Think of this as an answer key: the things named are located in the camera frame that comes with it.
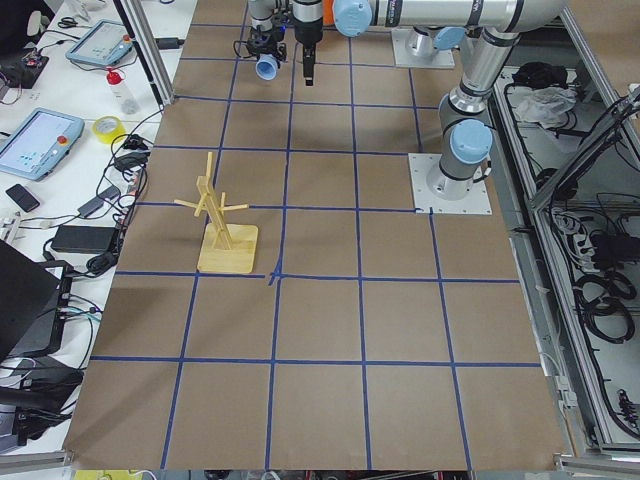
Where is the light blue cup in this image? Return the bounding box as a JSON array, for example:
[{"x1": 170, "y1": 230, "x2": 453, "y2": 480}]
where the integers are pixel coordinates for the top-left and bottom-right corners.
[{"x1": 255, "y1": 55, "x2": 279, "y2": 81}]

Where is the black laptop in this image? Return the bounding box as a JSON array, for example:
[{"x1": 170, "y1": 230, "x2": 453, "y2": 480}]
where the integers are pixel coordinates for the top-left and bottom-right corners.
[{"x1": 1, "y1": 242, "x2": 72, "y2": 360}]

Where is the black power brick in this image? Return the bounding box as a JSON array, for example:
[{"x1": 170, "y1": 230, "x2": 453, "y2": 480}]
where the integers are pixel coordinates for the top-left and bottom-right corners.
[{"x1": 51, "y1": 225, "x2": 117, "y2": 254}]

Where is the teach pendant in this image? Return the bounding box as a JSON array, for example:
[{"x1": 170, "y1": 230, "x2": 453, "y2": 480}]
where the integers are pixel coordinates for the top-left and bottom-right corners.
[
  {"x1": 65, "y1": 20, "x2": 133, "y2": 67},
  {"x1": 1, "y1": 108, "x2": 85, "y2": 181}
]

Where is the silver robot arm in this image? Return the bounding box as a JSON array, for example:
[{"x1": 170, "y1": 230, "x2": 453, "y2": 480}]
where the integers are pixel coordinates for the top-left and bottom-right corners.
[
  {"x1": 247, "y1": 0, "x2": 287, "y2": 69},
  {"x1": 332, "y1": 0, "x2": 567, "y2": 201}
]

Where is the yellow tape roll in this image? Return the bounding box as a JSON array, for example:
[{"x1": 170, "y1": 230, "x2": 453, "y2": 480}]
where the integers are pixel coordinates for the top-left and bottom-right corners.
[{"x1": 92, "y1": 116, "x2": 126, "y2": 144}]

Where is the near teach pendant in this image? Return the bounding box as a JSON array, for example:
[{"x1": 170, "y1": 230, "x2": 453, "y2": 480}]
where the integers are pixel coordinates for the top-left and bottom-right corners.
[{"x1": 1, "y1": 108, "x2": 85, "y2": 181}]

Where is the aluminium frame post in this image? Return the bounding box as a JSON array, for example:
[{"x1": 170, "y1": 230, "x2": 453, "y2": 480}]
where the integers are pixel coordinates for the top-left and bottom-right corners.
[{"x1": 113, "y1": 0, "x2": 174, "y2": 107}]

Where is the far teach pendant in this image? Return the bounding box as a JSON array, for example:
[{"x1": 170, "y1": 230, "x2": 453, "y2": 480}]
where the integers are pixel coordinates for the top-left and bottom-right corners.
[{"x1": 65, "y1": 20, "x2": 133, "y2": 67}]

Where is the wooden cup rack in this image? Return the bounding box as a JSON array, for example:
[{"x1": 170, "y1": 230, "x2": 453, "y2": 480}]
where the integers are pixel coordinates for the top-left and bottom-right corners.
[{"x1": 174, "y1": 152, "x2": 259, "y2": 274}]

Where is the black smartphone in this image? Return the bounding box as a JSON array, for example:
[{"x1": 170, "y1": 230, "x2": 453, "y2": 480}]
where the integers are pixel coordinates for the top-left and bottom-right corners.
[{"x1": 5, "y1": 184, "x2": 40, "y2": 212}]

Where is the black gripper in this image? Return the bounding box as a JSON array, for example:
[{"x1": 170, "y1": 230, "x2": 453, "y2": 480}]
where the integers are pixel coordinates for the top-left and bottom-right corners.
[
  {"x1": 292, "y1": 0, "x2": 323, "y2": 86},
  {"x1": 246, "y1": 26, "x2": 287, "y2": 65}
]

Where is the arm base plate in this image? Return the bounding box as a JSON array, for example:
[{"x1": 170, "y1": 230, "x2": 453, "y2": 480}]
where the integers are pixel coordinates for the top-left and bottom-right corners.
[
  {"x1": 391, "y1": 27, "x2": 464, "y2": 69},
  {"x1": 408, "y1": 153, "x2": 492, "y2": 215}
]

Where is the white crumpled cloth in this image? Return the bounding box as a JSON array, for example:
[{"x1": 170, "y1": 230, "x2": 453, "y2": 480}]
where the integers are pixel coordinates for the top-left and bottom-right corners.
[{"x1": 514, "y1": 87, "x2": 577, "y2": 128}]

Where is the red cap squeeze bottle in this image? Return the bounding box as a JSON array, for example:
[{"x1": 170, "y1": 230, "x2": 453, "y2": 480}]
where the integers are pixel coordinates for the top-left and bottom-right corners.
[{"x1": 106, "y1": 68, "x2": 139, "y2": 115}]

